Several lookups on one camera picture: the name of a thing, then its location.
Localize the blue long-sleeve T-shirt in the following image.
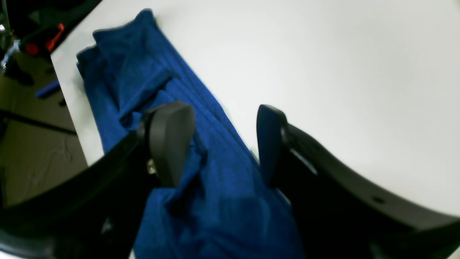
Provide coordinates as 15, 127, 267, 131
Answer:
77, 9, 305, 259

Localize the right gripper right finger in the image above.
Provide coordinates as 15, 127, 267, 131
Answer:
257, 105, 460, 259

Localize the blue handled tool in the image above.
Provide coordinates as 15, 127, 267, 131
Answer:
35, 80, 61, 99

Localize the red and black clamp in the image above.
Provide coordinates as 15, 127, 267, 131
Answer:
19, 23, 66, 57

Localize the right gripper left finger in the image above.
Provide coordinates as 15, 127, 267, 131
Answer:
1, 101, 196, 259

